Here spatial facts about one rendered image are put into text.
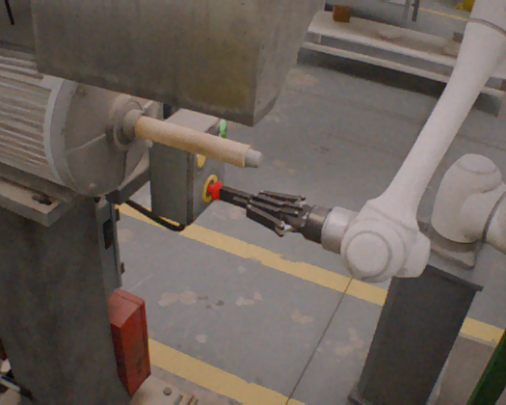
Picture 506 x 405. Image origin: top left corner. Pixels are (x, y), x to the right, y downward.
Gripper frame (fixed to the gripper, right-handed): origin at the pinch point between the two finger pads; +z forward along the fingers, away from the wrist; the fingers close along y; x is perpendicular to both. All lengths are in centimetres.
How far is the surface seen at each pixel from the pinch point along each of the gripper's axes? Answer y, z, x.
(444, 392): 54, -65, -97
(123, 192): -16.6, 16.3, 5.3
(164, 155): -7.9, 12.4, 10.3
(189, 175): -7.6, 6.7, 7.4
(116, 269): -9.2, 26.3, -24.9
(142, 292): 48, 61, -97
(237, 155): -28.4, -12.8, 28.2
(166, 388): -7, 15, -68
